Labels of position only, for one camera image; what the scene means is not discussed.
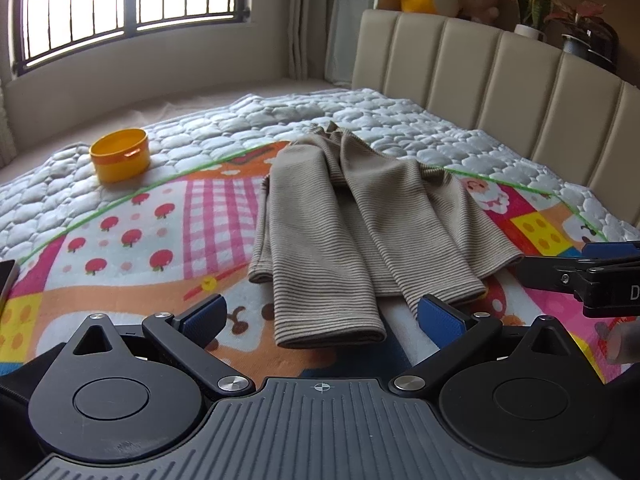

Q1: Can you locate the barred window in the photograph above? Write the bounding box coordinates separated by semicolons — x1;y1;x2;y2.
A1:
10;0;251;78

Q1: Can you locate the beige striped shirt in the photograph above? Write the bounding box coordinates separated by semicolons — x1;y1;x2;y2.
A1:
247;121;523;350

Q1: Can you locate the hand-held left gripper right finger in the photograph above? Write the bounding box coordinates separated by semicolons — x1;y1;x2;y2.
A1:
392;296;583;398

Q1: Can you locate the grey quilted bed pad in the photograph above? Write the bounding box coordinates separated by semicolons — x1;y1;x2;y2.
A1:
0;87;640;271

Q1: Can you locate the yellow round plastic container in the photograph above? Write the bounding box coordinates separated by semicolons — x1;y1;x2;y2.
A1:
89;128;151;184

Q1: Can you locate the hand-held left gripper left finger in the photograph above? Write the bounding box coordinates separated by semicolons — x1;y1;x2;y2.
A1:
65;294;256;397

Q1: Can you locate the beige padded headboard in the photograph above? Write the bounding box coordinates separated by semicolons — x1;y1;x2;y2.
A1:
352;8;640;226

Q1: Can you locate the beige pleated curtain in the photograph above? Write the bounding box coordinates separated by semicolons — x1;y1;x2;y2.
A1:
287;0;333;77

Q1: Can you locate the snake plant in white pot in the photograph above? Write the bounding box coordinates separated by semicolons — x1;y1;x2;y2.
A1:
507;0;552;42

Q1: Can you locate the person's right hand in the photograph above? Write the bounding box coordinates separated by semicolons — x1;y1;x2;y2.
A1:
606;320;640;367

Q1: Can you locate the red-leaved plant in dark pot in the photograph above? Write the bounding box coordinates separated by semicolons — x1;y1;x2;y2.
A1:
545;0;620;73

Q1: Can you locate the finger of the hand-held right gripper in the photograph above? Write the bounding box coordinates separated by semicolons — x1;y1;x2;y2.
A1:
581;240;640;261
515;256;640;302

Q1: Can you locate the colourful cartoon printed mat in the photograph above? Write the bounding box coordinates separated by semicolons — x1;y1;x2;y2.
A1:
0;140;640;391

